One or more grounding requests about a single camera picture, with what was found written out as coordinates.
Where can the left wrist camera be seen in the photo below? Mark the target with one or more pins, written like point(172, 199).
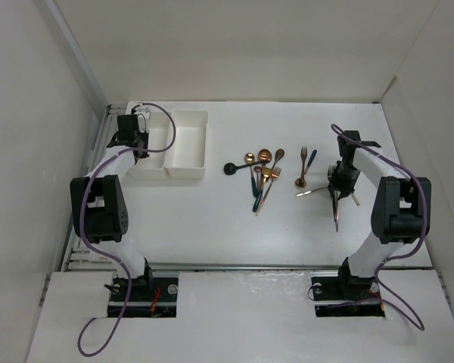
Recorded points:
point(141, 110)

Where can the white container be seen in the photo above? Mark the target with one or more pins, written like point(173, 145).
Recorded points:
point(186, 158)
point(152, 167)

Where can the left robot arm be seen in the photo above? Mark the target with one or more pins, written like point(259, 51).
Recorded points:
point(100, 216)

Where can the gold fork teal handle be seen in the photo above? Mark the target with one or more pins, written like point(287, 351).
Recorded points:
point(310, 161)

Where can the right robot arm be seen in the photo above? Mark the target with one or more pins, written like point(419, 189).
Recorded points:
point(400, 213)

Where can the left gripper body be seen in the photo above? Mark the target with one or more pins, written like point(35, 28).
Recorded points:
point(142, 137)

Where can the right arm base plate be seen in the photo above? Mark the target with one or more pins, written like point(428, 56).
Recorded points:
point(336, 299)

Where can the gold spoon teal handle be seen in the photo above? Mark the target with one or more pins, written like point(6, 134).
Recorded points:
point(249, 159)

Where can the right white container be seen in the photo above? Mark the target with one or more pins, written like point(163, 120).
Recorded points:
point(186, 158)

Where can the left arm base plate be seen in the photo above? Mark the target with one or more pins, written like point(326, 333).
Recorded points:
point(157, 300)

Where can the left white container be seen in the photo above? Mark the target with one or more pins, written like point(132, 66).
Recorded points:
point(152, 167)

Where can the black round ladle spoon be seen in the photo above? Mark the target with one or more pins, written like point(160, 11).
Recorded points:
point(231, 168)

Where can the silver fork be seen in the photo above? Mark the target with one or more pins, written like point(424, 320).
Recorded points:
point(305, 193)

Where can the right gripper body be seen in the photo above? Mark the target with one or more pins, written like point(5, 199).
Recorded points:
point(344, 178)

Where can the bronze spoon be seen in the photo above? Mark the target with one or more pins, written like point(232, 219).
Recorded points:
point(301, 182)

